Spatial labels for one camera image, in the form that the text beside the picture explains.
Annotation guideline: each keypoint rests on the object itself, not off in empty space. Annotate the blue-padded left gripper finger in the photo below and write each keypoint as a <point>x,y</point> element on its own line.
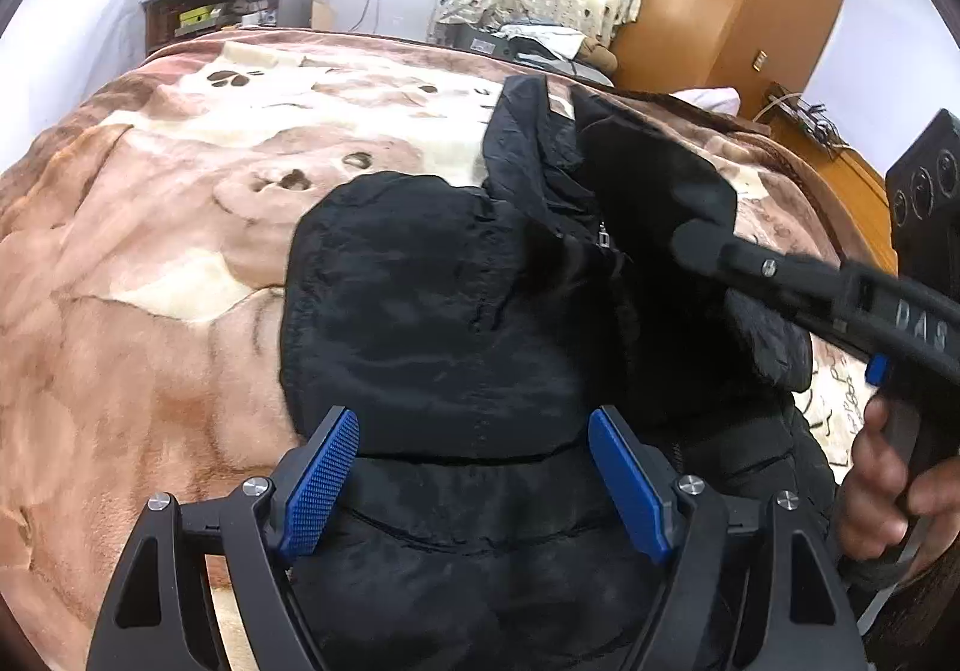
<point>791,609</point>
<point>158,612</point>

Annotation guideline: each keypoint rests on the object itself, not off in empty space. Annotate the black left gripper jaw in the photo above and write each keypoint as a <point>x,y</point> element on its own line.
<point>800,288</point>

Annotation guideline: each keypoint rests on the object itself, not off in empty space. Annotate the black puffer jacket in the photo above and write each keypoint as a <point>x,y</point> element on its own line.
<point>473,330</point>

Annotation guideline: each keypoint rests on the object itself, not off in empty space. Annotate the brown sleeved forearm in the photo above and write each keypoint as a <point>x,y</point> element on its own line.
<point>918,627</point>

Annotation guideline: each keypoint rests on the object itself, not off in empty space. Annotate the person's right hand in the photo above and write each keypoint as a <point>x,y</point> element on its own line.
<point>867,520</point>

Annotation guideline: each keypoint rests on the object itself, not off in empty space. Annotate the brown bear print blanket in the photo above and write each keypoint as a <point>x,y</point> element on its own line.
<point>145,246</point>

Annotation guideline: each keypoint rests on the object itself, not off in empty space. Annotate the dark wooden shelf unit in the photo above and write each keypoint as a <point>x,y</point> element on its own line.
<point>170,21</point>

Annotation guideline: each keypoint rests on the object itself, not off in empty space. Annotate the orange wooden bed frame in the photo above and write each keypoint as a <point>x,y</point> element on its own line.
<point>852,180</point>

